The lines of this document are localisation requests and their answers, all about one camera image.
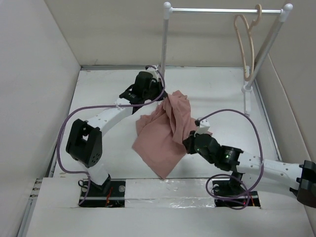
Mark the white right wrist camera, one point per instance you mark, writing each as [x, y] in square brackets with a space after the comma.
[202, 126]

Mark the pink t shirt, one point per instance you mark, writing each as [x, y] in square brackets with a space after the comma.
[160, 135]

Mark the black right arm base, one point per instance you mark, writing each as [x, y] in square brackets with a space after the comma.
[228, 187]

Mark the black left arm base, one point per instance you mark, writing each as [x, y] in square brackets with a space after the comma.
[113, 198]

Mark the white clothes rack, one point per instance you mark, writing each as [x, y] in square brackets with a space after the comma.
[205, 37]

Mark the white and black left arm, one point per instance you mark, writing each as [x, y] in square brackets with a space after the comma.
[85, 139]

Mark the beige wooden hanger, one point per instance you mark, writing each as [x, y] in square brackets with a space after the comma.
[248, 69]

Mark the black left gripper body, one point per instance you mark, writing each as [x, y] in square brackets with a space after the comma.
[154, 90]

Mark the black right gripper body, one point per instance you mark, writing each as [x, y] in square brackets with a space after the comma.
[191, 146]

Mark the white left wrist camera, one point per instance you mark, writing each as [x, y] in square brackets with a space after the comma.
[154, 70]

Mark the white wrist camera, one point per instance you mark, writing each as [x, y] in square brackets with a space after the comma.
[202, 126]
[154, 70]

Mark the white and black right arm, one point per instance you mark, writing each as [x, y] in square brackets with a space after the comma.
[300, 179]

